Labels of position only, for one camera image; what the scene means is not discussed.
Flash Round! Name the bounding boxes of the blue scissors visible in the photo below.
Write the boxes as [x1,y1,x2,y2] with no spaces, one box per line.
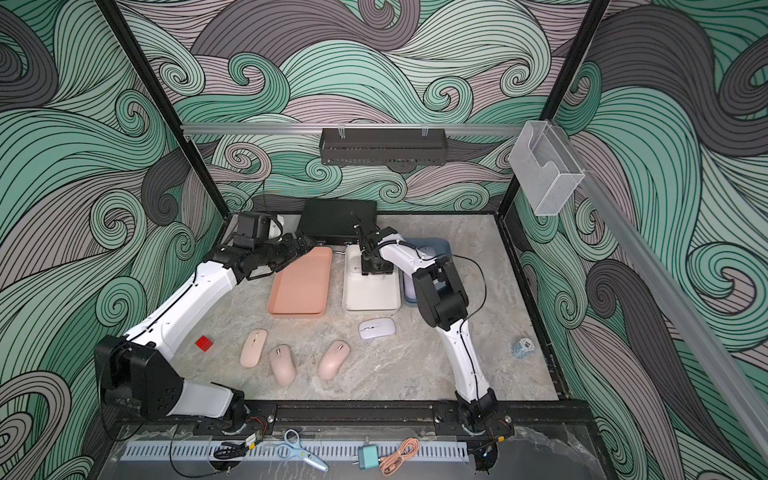
[275,429,329,472]

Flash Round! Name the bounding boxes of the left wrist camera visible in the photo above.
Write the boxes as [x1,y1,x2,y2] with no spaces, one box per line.
[232,211,284,249]

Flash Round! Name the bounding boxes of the perforated cable duct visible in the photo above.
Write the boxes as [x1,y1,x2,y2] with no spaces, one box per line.
[118,440,470,464]

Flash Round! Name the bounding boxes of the teal plug adapter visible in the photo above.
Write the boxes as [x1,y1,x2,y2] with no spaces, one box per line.
[357,444,380,470]

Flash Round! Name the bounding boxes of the pink mouse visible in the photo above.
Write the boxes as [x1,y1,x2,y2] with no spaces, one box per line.
[240,329,268,368]
[269,344,297,386]
[317,340,351,381]

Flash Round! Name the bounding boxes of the pink storage tray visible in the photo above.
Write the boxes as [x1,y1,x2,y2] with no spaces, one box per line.
[267,246,333,318]

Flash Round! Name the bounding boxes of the red block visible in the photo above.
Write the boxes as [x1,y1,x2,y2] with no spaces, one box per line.
[195,336,214,352]

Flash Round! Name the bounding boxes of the blue storage tray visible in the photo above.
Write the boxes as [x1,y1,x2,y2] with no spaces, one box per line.
[402,238,451,307]

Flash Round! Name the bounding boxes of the orange coiled cable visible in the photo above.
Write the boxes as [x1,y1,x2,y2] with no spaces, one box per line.
[379,437,421,477]

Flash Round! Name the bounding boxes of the white storage tray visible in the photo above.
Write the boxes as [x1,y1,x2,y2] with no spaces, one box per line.
[342,245,402,313]

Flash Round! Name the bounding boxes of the white mouse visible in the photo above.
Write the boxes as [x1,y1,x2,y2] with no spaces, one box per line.
[359,317,396,340]
[349,257,362,274]

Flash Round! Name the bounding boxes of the clear wall holder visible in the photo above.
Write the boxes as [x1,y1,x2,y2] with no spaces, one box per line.
[508,120,584,217]

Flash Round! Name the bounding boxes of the black case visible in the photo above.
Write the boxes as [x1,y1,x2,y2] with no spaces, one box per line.
[297,199,377,245]

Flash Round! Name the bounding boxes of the black cable bundle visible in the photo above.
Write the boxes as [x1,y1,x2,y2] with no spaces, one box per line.
[212,439,256,462]

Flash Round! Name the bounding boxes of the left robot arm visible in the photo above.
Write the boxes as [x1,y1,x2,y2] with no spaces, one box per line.
[94,232,317,432]

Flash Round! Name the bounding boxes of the black wall shelf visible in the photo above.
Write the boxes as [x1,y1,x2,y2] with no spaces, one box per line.
[319,127,448,167]

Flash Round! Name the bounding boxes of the purple mouse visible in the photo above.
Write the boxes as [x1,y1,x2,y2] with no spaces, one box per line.
[417,246,436,260]

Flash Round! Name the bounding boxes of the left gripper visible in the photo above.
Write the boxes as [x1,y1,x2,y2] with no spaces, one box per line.
[254,231,317,272]

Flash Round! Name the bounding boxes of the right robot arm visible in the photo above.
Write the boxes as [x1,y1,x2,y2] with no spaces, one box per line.
[353,217,498,435]

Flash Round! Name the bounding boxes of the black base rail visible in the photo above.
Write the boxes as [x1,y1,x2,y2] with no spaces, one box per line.
[113,398,595,431]

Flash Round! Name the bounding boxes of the crumpled plastic wrapper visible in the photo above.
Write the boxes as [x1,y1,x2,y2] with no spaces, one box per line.
[511,338,536,359]

